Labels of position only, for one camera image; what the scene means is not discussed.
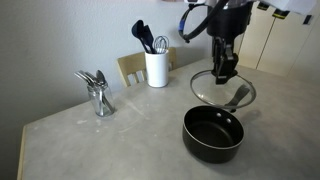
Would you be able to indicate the metal spoon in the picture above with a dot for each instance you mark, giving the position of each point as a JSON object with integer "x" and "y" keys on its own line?
{"x": 100, "y": 77}

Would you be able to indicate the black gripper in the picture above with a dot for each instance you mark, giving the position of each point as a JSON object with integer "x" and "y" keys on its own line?
{"x": 230, "y": 21}

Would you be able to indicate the wooden chair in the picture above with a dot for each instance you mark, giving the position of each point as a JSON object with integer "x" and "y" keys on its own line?
{"x": 131, "y": 63}

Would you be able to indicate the cream wide cabinet door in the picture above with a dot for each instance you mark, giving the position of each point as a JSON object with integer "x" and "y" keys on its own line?
{"x": 290, "y": 50}

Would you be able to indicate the white ceramic utensil holder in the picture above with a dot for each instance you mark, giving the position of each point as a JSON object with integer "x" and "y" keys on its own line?
{"x": 156, "y": 68}

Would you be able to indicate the metal whisk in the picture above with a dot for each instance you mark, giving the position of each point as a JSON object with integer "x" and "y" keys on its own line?
{"x": 161, "y": 43}

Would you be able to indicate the glass jar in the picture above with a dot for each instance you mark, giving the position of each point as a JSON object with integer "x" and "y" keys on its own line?
{"x": 100, "y": 101}

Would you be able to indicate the cream narrow cabinet door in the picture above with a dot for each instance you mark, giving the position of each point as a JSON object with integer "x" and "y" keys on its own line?
{"x": 255, "y": 40}

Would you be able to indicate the dark blue spatula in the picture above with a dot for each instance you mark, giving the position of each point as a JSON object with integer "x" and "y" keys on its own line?
{"x": 149, "y": 36}

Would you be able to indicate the dark blue spoon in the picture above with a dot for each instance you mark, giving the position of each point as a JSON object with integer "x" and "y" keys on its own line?
{"x": 138, "y": 30}

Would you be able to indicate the glass lid with black knob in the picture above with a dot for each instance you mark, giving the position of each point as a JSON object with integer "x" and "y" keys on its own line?
{"x": 206, "y": 90}

